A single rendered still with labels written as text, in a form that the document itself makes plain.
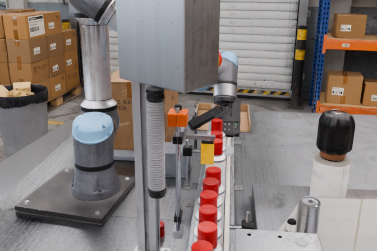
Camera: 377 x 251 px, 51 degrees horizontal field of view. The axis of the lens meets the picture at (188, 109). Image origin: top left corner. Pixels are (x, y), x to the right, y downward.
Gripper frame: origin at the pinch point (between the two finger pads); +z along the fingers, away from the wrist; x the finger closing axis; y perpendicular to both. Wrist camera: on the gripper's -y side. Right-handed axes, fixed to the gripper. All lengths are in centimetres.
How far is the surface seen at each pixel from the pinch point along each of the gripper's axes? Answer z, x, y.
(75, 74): -136, 362, -200
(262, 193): 8.7, -4.3, 14.1
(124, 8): -21, -60, -16
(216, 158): 1.3, -24.4, 0.8
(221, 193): 9.8, -37.8, 2.7
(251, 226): 16.9, -26.2, 9.7
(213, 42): -15, -59, 0
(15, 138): -26, 179, -167
